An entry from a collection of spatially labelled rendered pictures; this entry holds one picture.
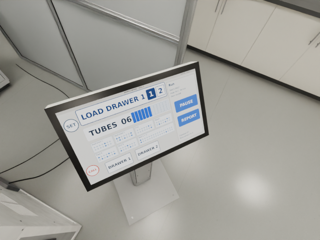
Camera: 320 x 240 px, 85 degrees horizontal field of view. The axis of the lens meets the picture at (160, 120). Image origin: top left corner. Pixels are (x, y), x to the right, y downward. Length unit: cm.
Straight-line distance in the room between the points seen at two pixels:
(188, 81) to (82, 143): 42
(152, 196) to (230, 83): 168
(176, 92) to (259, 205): 147
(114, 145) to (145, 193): 103
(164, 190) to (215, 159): 59
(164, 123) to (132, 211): 107
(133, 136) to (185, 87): 26
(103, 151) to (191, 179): 120
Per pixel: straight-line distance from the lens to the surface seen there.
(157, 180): 162
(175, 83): 64
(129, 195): 160
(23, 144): 209
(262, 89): 264
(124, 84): 57
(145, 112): 61
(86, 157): 62
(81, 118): 58
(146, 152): 66
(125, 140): 62
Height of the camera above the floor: 162
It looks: 59 degrees down
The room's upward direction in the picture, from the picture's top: 9 degrees clockwise
